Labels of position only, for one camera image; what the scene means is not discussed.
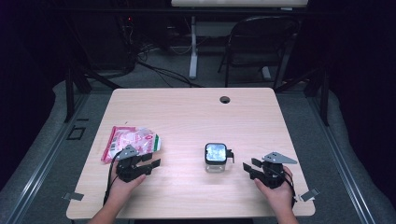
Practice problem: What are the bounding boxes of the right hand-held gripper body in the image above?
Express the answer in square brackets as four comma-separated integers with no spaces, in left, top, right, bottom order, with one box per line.
[255,151,298,189]

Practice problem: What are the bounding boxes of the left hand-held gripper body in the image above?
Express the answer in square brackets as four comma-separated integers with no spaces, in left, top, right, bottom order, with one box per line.
[116,144,153,183]

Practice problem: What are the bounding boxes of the pink plastic bag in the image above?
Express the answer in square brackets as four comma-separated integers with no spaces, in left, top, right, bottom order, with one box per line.
[101,125,163,164]

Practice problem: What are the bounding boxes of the clear jar with black lid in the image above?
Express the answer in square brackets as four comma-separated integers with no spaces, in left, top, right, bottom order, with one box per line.
[204,142,235,174]

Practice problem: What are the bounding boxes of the person's left hand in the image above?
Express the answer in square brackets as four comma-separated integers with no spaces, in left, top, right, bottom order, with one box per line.
[106,174,148,203]

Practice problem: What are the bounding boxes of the person's right hand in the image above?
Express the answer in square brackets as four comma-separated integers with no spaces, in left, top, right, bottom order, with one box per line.
[253,166,295,213]

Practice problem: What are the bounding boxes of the grey tape piece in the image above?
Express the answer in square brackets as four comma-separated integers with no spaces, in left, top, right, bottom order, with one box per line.
[298,187,320,203]
[62,191,85,202]

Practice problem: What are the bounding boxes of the black tape square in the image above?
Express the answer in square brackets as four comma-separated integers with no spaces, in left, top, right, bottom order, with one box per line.
[65,124,87,141]

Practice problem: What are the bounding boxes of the white desk foot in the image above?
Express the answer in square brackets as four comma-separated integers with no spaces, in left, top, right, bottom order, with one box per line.
[261,65,273,81]

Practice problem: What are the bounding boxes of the white desk leg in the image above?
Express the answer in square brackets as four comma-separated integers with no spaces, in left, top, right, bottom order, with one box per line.
[189,15,200,79]

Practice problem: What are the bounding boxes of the dark computer tower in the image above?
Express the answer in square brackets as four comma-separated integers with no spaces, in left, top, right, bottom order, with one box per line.
[74,14,137,72]

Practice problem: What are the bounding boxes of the black folding chair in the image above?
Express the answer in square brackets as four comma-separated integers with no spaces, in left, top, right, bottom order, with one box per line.
[217,15,301,90]

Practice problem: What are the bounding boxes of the white desk top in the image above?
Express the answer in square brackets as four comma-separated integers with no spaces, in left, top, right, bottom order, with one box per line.
[170,0,309,8]

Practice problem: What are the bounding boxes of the right hand-held gripper black cable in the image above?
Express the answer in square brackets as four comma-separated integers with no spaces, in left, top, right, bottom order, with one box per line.
[274,167,297,209]

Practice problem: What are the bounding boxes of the hand-held gripper black cable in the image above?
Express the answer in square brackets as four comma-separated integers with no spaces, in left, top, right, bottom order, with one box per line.
[274,167,297,209]
[103,149,124,206]

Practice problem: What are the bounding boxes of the left hand-held gripper black cable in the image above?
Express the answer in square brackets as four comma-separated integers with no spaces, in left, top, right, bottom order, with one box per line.
[103,149,124,206]

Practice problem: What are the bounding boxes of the metal floor rail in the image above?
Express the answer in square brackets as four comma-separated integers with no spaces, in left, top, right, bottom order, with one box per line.
[5,92,92,224]
[305,95,376,224]

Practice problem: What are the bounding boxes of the black floor cables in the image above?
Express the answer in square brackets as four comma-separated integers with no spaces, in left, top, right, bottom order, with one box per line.
[135,43,204,89]

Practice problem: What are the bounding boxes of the black metal frame stand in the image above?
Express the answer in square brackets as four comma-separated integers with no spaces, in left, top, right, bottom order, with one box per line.
[275,65,332,127]
[63,65,123,123]

